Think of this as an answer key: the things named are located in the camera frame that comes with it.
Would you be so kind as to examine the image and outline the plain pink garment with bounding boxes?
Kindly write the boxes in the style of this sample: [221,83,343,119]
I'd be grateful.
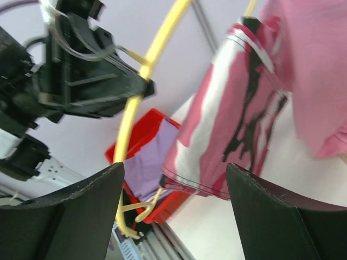
[261,1,346,159]

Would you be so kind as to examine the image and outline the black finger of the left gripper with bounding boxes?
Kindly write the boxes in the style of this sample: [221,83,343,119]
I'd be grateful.
[67,51,155,116]

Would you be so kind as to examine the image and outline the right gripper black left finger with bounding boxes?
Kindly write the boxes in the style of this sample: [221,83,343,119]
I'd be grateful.
[1,162,124,259]

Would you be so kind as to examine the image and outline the red plastic bin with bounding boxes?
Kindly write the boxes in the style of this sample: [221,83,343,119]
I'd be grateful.
[105,108,196,225]

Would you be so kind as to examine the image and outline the yellow hanger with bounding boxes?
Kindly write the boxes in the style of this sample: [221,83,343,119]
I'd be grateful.
[112,0,260,241]

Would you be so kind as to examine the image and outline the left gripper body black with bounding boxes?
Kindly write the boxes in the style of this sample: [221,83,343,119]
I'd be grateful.
[1,1,122,130]

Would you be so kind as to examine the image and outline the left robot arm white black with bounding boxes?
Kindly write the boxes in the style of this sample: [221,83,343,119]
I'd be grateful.
[1,1,155,186]

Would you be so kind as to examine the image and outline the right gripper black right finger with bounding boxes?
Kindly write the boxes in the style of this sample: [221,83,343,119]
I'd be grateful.
[226,164,346,260]

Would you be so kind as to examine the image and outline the purple folded garment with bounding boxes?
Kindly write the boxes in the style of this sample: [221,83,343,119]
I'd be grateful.
[124,118,178,202]

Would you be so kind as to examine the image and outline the aluminium mounting rail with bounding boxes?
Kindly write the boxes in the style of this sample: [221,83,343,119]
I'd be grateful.
[138,223,195,260]

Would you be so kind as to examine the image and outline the pink camouflage trousers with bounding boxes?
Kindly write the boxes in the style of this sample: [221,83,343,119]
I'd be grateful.
[160,16,287,200]

